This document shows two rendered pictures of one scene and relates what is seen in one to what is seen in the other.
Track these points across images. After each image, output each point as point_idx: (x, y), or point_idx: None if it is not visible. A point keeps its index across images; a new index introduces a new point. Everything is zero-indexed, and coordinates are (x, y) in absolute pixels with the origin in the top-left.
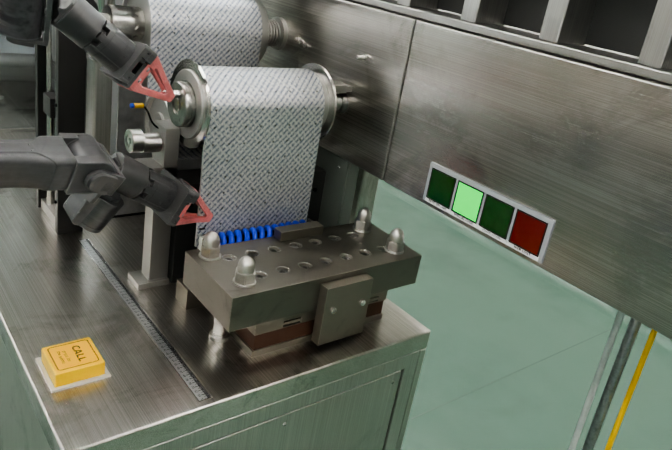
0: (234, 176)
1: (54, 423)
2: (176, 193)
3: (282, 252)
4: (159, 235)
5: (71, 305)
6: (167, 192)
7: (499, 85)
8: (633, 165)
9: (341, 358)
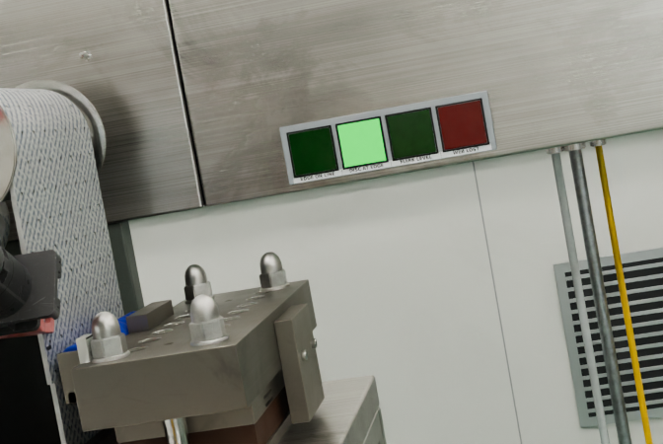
0: (51, 248)
1: None
2: (28, 270)
3: (178, 329)
4: None
5: None
6: (22, 267)
7: None
8: None
9: (347, 419)
